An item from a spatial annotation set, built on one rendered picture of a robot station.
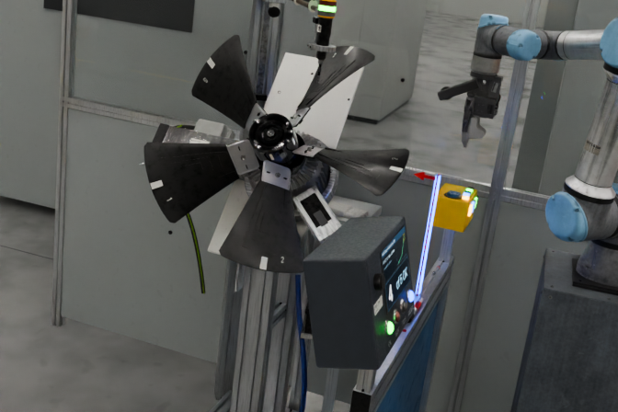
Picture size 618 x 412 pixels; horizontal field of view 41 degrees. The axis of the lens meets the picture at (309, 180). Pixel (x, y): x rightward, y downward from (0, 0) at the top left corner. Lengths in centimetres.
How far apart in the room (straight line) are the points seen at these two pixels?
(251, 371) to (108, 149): 119
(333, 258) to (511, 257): 161
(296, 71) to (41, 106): 249
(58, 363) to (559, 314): 208
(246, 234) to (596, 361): 90
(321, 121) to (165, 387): 134
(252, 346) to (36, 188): 269
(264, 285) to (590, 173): 101
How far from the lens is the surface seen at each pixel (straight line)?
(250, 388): 262
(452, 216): 236
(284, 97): 256
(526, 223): 285
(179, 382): 338
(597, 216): 200
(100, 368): 345
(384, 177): 209
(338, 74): 225
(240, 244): 209
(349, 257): 133
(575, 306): 207
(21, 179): 505
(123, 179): 335
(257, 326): 252
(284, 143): 214
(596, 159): 197
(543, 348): 211
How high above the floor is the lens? 173
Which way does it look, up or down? 17 degrees down
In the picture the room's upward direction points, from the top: 7 degrees clockwise
